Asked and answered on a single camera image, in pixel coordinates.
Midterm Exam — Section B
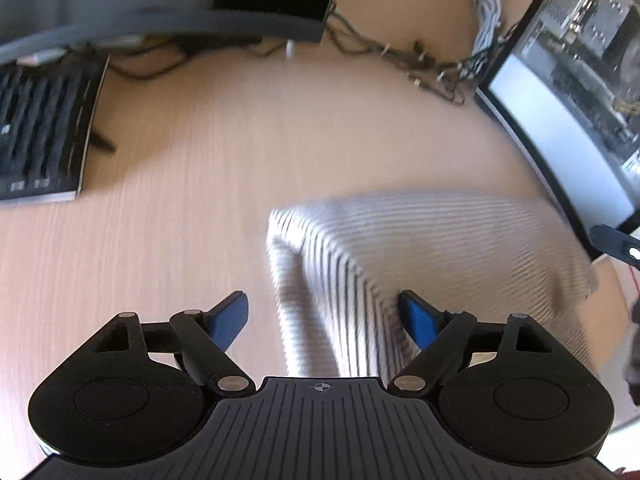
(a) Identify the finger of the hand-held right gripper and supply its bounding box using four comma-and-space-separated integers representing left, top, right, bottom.
589, 224, 640, 269

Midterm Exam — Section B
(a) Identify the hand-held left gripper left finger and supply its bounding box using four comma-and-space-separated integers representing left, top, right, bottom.
87, 290, 257, 395

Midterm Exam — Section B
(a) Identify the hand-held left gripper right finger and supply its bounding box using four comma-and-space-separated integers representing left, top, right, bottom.
387, 289, 556, 399

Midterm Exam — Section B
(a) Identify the grey striped cloth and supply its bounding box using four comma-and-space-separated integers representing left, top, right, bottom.
266, 192, 599, 378

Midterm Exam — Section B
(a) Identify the glass-sided computer case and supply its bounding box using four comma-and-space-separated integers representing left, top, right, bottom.
474, 0, 640, 263

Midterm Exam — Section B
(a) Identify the black keyboard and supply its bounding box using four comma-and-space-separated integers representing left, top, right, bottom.
0, 55, 112, 204

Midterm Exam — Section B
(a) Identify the white coiled cable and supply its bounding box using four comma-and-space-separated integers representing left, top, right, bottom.
472, 0, 505, 54

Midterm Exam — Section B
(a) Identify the tangle of dark cables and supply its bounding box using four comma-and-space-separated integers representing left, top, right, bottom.
327, 4, 506, 107

